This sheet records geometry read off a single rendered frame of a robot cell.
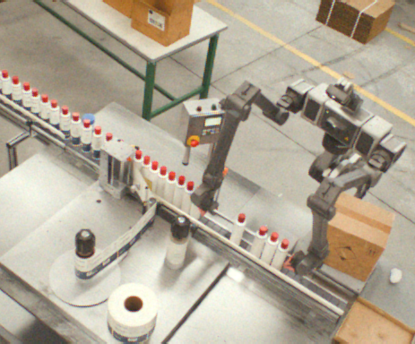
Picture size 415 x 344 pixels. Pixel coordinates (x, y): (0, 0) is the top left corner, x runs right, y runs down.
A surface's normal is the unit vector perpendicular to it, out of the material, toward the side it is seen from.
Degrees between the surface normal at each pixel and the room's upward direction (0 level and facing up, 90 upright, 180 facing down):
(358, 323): 0
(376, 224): 0
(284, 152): 0
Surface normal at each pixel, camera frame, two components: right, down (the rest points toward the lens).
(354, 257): -0.42, 0.59
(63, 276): 0.15, -0.71
